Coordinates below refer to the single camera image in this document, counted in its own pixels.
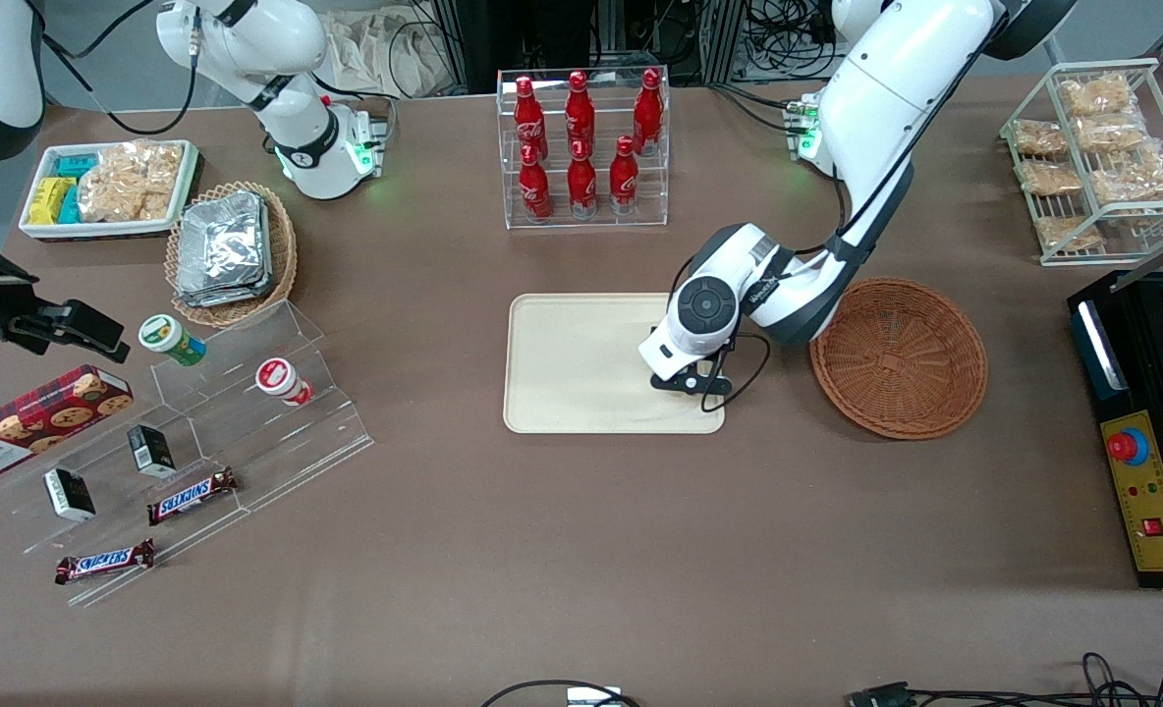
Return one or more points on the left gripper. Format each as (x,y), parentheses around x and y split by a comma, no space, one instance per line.
(653,329)

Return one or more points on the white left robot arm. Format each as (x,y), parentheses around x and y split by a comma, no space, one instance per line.
(886,88)

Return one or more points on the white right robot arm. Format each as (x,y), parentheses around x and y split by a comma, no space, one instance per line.
(292,118)

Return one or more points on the white rectangular snack tray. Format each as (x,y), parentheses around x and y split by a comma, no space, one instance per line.
(100,228)

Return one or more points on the beige plastic serving tray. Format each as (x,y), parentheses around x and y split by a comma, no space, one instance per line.
(572,363)

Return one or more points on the brown wicker round basket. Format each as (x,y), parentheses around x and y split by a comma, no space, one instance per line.
(896,358)

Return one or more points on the light wicker oval basket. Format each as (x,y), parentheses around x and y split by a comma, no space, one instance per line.
(282,255)

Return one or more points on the red tartan cookie box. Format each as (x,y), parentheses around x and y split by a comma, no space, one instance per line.
(41,422)

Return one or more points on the green snack cup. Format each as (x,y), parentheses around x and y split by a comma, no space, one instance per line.
(171,340)

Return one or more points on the teal snack pack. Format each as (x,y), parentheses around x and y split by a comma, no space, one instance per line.
(76,164)
(70,206)

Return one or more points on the yellow snack pack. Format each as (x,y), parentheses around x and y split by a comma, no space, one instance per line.
(46,199)

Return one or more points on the small black box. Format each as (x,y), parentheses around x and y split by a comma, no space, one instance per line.
(151,450)
(69,494)

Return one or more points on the silver foil pack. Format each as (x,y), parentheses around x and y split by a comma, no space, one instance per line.
(223,297)
(223,241)

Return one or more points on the clear acrylic bottle rack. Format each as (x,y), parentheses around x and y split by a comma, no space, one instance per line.
(591,221)

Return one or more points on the brown Snickers bar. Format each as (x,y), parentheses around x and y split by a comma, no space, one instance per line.
(105,562)
(192,496)

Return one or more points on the red cola bottle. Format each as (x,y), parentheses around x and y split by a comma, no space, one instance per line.
(648,110)
(580,113)
(582,182)
(534,187)
(624,179)
(526,118)

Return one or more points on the red snack cup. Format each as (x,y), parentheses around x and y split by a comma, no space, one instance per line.
(282,381)

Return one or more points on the clear acrylic stepped stand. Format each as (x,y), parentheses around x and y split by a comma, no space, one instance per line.
(277,442)

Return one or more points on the clear bag of rice crackers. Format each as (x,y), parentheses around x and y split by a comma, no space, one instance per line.
(1112,133)
(1132,182)
(1050,177)
(1038,137)
(1097,95)
(1068,233)

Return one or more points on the beige cloth bag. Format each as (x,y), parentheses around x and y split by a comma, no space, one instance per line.
(375,49)

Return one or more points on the red emergency stop button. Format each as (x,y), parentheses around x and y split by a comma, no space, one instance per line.
(1125,447)

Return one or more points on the black appliance with yellow panel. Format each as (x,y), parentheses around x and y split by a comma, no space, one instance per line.
(1132,393)

